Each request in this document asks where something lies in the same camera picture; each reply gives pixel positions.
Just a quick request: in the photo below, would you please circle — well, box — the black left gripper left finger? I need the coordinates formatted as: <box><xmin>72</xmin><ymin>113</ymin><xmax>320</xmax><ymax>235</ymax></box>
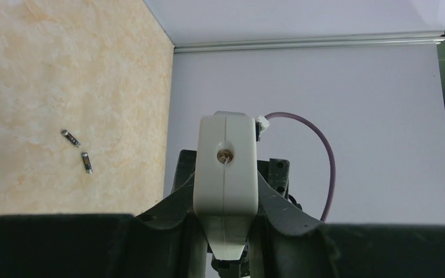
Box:
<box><xmin>0</xmin><ymin>177</ymin><xmax>206</xmax><ymax>277</ymax></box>

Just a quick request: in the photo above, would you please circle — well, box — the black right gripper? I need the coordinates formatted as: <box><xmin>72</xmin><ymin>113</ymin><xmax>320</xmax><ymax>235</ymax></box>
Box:
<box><xmin>170</xmin><ymin>149</ymin><xmax>303</xmax><ymax>278</ymax></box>

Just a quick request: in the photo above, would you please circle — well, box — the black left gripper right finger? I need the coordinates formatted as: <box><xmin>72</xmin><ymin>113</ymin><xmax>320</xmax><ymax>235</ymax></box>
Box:
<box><xmin>248</xmin><ymin>177</ymin><xmax>445</xmax><ymax>277</ymax></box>

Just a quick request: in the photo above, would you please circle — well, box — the white remote control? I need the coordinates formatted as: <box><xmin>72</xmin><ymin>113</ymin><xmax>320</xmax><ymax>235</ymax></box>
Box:
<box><xmin>193</xmin><ymin>111</ymin><xmax>258</xmax><ymax>261</ymax></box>

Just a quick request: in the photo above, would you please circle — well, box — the AAA battery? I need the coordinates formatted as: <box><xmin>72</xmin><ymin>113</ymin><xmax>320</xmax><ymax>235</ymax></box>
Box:
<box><xmin>61</xmin><ymin>129</ymin><xmax>81</xmax><ymax>148</ymax></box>
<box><xmin>81</xmin><ymin>152</ymin><xmax>93</xmax><ymax>174</ymax></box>

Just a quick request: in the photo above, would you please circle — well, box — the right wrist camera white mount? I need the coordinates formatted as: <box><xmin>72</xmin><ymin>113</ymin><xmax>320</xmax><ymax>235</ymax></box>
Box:
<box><xmin>214</xmin><ymin>111</ymin><xmax>270</xmax><ymax>142</ymax></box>

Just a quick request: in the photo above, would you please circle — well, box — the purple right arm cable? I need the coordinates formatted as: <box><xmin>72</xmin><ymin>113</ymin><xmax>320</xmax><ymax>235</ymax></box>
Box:
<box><xmin>264</xmin><ymin>112</ymin><xmax>337</xmax><ymax>222</ymax></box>

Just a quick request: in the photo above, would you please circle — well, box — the aluminium frame rail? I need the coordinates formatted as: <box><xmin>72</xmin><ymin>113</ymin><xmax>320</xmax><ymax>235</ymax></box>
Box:
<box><xmin>174</xmin><ymin>31</ymin><xmax>445</xmax><ymax>54</ymax></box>

